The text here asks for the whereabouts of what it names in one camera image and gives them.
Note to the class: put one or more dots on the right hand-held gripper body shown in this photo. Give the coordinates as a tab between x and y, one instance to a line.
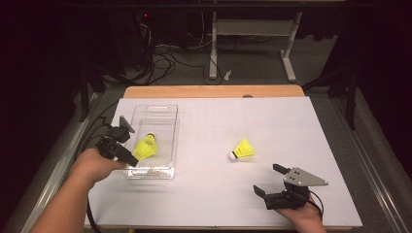
301	178

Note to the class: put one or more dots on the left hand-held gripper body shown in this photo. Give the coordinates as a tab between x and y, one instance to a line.
113	147

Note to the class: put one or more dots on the yellow shuttlecock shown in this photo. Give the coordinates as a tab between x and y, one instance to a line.
142	152
151	142
244	149

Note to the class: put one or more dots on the clear plastic tray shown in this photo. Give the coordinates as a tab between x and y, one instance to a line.
165	123

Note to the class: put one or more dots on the person's left hand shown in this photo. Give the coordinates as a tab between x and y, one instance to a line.
95	165

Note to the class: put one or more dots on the person's right hand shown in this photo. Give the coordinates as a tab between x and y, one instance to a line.
301	220

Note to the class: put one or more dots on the white grid mat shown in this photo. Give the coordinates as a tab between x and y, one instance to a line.
275	129

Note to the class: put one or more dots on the black metal stand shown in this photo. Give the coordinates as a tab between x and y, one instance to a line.
350	103
83	97

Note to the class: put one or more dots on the grey table grommet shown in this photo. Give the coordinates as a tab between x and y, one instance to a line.
247	96

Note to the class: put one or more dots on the wooden table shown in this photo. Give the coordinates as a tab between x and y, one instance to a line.
194	91

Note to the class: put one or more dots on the small white floor object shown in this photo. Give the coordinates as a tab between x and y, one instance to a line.
227	75

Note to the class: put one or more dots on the black computer tower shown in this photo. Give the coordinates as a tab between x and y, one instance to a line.
136	39

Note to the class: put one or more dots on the metal floor rail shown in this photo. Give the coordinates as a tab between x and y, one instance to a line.
48	187
372	168

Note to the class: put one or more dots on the white metal desk frame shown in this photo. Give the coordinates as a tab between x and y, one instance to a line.
249	27

